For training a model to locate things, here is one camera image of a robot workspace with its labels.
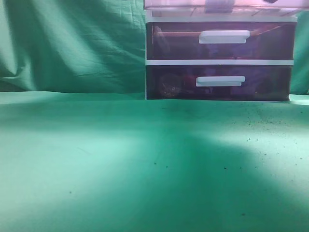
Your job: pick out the translucent purple drawer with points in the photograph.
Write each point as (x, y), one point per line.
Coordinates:
(218, 82)
(165, 8)
(220, 40)

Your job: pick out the green backdrop cloth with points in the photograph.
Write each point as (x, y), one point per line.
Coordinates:
(86, 46)

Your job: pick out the green table cloth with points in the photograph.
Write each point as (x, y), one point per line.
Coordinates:
(116, 163)

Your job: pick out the white plastic drawer cabinet frame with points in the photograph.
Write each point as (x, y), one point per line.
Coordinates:
(150, 18)

